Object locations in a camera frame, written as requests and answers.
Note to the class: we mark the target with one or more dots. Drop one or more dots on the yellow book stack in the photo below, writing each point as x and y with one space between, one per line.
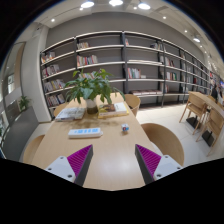
113 110

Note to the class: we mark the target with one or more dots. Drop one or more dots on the round ceiling lights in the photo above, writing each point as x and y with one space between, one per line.
87 4

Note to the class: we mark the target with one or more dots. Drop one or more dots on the person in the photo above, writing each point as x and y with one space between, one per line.
216 92

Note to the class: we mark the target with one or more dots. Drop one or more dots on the small white and blue charger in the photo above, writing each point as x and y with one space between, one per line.
125 128

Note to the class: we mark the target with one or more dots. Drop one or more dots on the white magazine stack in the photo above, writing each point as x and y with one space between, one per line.
70 114

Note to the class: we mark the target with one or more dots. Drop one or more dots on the light wooden side table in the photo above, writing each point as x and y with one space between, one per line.
206 100

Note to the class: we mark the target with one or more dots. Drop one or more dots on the grey shelf unit with books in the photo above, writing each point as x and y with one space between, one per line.
100 48

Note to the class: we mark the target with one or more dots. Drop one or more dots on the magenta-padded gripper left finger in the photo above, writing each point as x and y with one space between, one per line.
61 168

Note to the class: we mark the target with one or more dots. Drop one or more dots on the light wooden curved chair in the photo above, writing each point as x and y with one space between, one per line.
165 140
133 101
60 108
31 148

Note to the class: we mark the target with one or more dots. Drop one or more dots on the white power strip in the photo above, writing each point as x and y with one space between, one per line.
85 132

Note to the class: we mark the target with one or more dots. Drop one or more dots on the green potted plant, white pot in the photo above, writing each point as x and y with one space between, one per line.
91 105

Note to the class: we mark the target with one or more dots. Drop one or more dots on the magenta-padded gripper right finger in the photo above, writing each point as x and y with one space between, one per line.
166 166

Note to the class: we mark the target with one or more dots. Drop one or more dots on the wooden slat-back chair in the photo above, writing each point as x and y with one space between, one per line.
193 106
213 125

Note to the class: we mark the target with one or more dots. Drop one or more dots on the small green floor plant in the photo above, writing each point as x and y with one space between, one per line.
24 102

